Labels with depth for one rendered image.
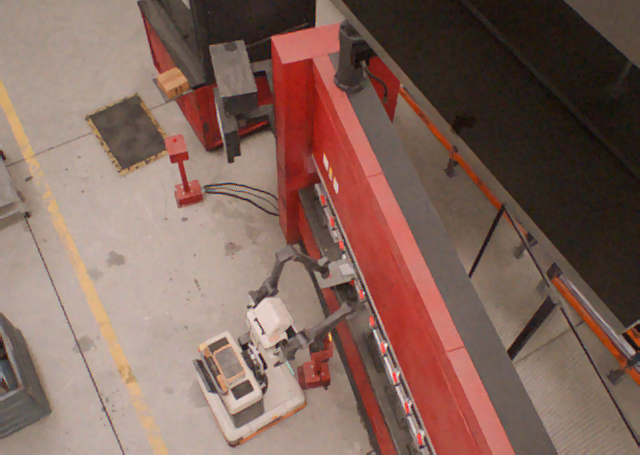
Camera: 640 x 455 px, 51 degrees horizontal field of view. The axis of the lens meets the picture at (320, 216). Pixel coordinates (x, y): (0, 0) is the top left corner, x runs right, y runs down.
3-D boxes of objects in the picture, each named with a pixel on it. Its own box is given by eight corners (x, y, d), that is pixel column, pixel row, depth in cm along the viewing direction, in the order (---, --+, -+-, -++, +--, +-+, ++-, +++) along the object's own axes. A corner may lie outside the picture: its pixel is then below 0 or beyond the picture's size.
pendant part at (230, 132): (217, 119, 522) (212, 87, 492) (232, 116, 524) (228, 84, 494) (227, 164, 500) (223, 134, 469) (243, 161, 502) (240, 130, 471)
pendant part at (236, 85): (220, 122, 539) (208, 44, 467) (250, 117, 543) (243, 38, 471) (231, 172, 513) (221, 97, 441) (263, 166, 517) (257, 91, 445)
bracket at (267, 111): (244, 115, 538) (243, 109, 532) (273, 108, 543) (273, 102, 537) (257, 153, 519) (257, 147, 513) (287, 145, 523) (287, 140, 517)
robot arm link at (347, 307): (348, 295, 433) (357, 308, 430) (348, 300, 446) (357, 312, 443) (292, 336, 426) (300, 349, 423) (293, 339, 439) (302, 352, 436)
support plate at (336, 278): (312, 268, 484) (312, 267, 483) (346, 258, 489) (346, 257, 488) (320, 289, 475) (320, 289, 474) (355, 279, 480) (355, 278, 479)
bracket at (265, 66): (240, 72, 497) (239, 65, 491) (271, 65, 501) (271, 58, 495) (254, 111, 477) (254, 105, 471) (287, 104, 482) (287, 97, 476)
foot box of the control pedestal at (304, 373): (296, 366, 547) (296, 361, 537) (326, 362, 550) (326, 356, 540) (300, 390, 537) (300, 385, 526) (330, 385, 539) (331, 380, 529)
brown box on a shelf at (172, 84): (151, 80, 577) (149, 69, 566) (179, 69, 584) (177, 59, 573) (165, 102, 563) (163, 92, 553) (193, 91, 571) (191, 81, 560)
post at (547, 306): (468, 400, 536) (548, 294, 366) (474, 399, 537) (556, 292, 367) (471, 406, 534) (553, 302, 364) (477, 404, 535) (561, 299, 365)
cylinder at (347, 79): (329, 72, 408) (332, 12, 368) (367, 63, 413) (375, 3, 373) (347, 112, 392) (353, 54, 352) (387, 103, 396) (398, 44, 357)
